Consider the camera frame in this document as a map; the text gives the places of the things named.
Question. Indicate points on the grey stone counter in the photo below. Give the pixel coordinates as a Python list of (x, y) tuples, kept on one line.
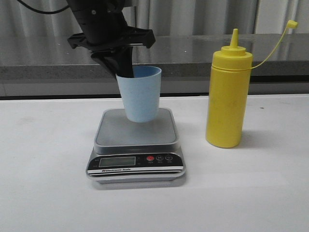
[(47, 67)]

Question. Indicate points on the light blue plastic cup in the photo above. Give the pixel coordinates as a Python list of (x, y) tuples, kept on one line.
[(140, 94)]

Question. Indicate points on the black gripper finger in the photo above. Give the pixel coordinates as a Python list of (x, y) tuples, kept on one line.
[(125, 68), (107, 60)]

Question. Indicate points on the digital kitchen scale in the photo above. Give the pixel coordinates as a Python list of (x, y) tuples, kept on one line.
[(126, 151)]

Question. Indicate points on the grey curtain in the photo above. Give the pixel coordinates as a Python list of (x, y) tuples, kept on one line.
[(164, 17)]

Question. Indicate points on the yellow squeeze bottle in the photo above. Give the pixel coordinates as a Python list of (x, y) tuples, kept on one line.
[(229, 85)]

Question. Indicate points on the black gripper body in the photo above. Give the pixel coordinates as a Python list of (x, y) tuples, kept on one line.
[(104, 27)]

